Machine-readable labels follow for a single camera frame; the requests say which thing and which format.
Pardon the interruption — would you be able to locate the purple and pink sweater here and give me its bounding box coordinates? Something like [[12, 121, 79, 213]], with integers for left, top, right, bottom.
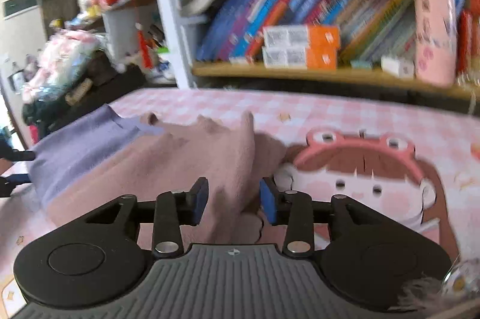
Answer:
[[28, 106, 286, 244]]

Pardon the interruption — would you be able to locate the pink cartoon table mat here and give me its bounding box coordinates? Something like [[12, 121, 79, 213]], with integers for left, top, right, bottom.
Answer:
[[1, 88, 479, 318]]

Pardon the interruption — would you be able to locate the pink floral plush bundle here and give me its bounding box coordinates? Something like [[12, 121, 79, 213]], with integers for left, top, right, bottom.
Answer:
[[22, 30, 101, 104]]

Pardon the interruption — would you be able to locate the white charger block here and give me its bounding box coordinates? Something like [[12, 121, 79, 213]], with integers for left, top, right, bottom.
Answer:
[[381, 56, 415, 79]]

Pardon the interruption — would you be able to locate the lower orange white box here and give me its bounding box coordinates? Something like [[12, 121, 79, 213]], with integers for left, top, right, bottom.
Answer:
[[262, 46, 337, 70]]

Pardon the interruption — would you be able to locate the orange white box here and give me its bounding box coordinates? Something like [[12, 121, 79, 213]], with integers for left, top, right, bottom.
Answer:
[[264, 25, 341, 49], [262, 46, 337, 70]]

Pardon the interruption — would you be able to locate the upper orange white box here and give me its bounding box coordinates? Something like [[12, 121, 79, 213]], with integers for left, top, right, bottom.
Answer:
[[264, 25, 341, 49]]

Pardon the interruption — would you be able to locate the pink sticker tumbler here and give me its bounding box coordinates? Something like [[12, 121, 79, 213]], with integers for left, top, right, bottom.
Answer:
[[415, 0, 457, 88]]

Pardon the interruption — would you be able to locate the wooden bookshelf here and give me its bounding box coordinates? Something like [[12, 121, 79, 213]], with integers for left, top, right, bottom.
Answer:
[[157, 0, 479, 115]]

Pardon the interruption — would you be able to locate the row of leaning books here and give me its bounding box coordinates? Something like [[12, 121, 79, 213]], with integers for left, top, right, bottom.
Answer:
[[195, 0, 412, 63]]

